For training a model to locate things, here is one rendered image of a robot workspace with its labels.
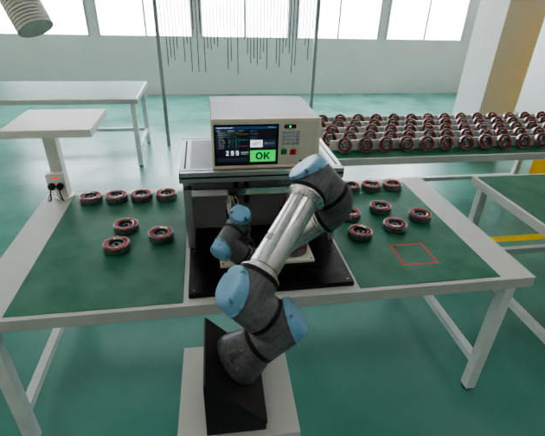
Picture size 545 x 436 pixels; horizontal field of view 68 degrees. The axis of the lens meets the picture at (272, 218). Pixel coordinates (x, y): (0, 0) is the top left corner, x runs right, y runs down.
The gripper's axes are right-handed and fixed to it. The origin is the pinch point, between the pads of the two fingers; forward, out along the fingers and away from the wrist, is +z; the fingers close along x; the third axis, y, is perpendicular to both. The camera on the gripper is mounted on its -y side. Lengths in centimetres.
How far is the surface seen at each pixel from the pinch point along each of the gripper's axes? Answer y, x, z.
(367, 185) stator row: -51, 80, 30
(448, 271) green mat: 18, 87, -6
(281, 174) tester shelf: -23.5, 19.6, -21.4
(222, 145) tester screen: -31.9, -4.0, -30.3
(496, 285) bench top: 26, 105, -7
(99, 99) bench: -248, -113, 150
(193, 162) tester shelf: -34.5, -16.2, -17.2
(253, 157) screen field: -29.1, 8.4, -25.6
